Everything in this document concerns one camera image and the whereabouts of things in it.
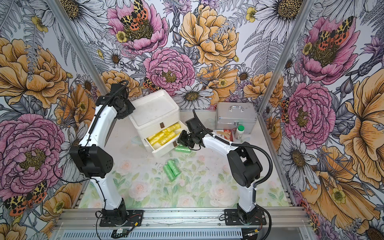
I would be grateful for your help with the silver metal case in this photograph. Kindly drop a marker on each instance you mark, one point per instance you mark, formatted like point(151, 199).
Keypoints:
point(231, 115)

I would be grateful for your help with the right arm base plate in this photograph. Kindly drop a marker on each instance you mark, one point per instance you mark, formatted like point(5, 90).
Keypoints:
point(237, 217)

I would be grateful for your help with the white bottle green cap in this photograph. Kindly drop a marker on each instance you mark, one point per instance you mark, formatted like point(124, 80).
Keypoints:
point(239, 132)

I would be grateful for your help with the yellow trash bag roll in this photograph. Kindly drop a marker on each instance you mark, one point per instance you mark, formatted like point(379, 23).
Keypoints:
point(153, 143)
point(172, 128)
point(155, 137)
point(166, 138)

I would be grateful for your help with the white drawer cabinet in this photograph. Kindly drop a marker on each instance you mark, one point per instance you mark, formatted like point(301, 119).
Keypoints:
point(153, 113)

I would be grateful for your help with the right aluminium corner post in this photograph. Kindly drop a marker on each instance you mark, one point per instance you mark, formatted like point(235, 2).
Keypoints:
point(291, 40)

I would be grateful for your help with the white drawer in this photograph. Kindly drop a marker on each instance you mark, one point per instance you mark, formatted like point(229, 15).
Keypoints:
point(157, 150)

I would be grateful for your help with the left aluminium corner post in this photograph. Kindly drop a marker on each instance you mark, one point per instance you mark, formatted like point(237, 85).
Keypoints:
point(75, 40)

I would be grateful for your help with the green trash bag roll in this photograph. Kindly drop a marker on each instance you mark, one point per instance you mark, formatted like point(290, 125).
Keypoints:
point(183, 149)
point(169, 173)
point(175, 170)

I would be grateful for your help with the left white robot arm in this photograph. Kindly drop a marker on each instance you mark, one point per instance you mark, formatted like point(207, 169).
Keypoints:
point(90, 156)

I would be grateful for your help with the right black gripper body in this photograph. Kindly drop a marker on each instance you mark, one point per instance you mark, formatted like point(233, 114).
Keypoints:
point(186, 139)

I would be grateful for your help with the aluminium front rail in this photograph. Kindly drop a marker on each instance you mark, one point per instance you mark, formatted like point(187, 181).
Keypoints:
point(182, 218)

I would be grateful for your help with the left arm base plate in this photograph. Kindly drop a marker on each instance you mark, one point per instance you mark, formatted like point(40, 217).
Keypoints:
point(121, 218)

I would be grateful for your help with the aluminium corner post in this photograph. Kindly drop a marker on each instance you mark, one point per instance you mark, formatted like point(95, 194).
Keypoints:
point(291, 40)
point(75, 40)

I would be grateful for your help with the red white cardboard box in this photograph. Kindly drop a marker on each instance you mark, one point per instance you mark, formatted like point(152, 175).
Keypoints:
point(225, 134)

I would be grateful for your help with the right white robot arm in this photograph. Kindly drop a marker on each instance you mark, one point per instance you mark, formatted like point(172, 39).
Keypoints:
point(244, 164)

